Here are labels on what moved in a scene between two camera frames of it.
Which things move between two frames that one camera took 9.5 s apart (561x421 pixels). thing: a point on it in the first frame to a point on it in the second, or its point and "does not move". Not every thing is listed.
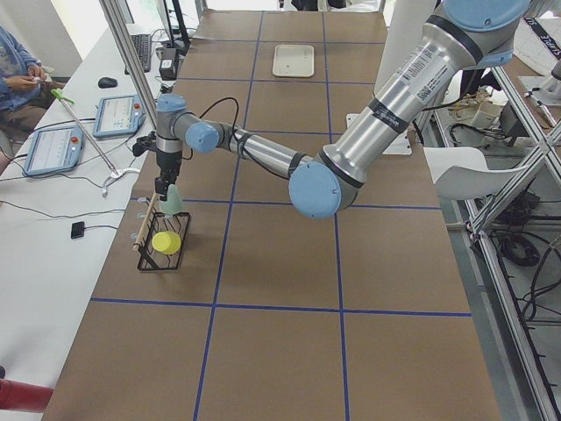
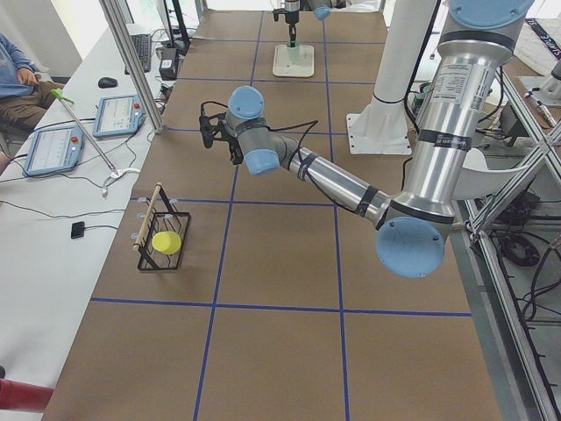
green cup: [173, 203] to [293, 53]
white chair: [462, 173] does not move
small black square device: [77, 230] does not move
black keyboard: [142, 44] does not move
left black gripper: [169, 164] to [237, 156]
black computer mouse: [106, 82] does not move
